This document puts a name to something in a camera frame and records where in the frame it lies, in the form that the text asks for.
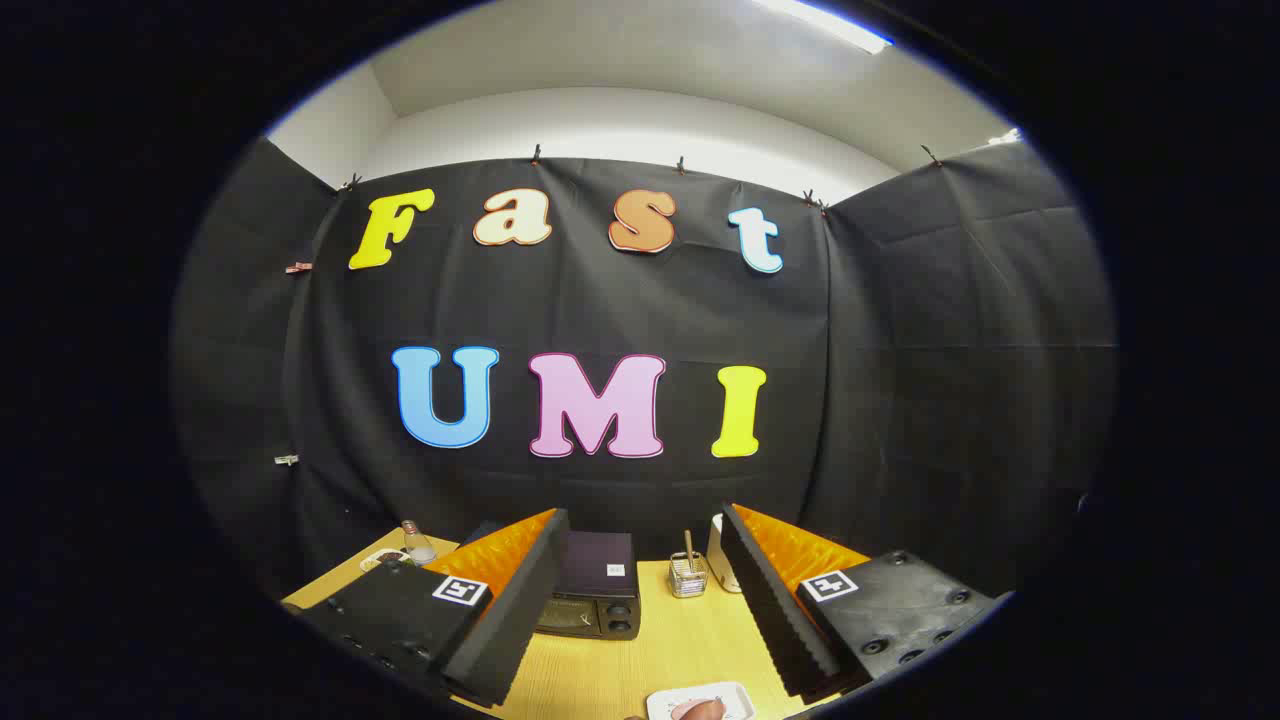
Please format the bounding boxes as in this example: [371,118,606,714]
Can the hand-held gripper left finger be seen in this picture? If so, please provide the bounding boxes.
[283,508,571,709]

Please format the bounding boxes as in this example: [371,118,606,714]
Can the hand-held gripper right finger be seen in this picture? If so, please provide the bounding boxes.
[720,502,1011,704]

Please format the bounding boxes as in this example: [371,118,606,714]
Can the black toaster oven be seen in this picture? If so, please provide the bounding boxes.
[535,530,642,641]

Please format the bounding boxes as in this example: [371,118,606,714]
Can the white square plate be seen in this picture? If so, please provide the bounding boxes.
[647,682,756,720]

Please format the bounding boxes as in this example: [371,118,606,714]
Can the white bread toaster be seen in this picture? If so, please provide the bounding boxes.
[706,514,743,594]

